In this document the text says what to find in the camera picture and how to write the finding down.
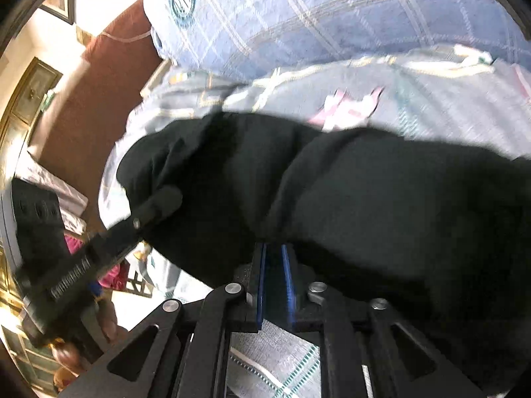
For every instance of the grey patterned bed sheet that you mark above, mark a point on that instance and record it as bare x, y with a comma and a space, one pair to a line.
443, 94

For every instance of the blue plaid pillow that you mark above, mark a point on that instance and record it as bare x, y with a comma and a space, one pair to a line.
249, 38

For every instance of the black pants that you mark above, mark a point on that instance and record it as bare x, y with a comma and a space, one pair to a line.
442, 231

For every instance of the wooden cabinet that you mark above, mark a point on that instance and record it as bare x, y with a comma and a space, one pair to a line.
21, 113

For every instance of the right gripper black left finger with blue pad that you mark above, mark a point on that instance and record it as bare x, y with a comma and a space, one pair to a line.
180, 350

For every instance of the framed wall picture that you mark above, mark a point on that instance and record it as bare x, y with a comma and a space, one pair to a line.
64, 10

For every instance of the brown headboard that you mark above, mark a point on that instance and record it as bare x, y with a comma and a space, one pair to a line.
75, 135

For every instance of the person's left hand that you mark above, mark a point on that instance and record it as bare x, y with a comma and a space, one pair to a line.
72, 364

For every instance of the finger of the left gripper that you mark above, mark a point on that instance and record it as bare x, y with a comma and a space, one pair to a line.
160, 205

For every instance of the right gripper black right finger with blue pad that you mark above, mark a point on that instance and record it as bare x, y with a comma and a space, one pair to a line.
366, 348

